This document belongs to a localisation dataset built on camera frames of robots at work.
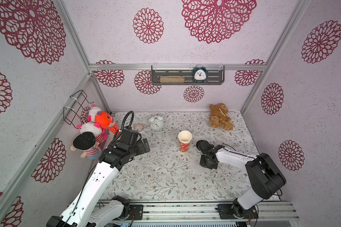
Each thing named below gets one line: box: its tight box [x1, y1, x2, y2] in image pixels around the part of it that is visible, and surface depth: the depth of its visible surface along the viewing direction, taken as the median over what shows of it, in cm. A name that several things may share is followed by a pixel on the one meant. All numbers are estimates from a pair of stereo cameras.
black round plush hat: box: [72, 131, 97, 151], surface depth 78 cm
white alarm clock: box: [148, 113, 164, 131], surface depth 105 cm
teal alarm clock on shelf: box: [192, 64, 208, 84], surface depth 92 cm
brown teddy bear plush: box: [209, 103, 234, 131], surface depth 111 cm
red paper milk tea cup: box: [178, 130, 193, 154], surface depth 89 cm
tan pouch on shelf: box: [159, 75, 186, 84], surface depth 90 cm
